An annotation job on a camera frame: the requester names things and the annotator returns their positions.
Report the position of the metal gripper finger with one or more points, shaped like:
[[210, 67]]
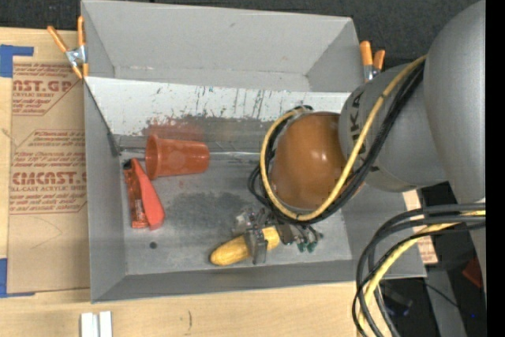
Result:
[[259, 248], [251, 218]]

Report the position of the yellow toy corn cob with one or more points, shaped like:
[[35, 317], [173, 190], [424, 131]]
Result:
[[230, 252]]

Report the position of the grey metal bin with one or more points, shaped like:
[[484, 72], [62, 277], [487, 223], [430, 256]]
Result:
[[189, 209]]

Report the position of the orange plastic cup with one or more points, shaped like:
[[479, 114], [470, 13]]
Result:
[[177, 157]]

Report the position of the orange stapler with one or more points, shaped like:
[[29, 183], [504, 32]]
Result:
[[145, 196]]

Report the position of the brown cardboard board red print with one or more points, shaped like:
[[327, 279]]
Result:
[[47, 169]]

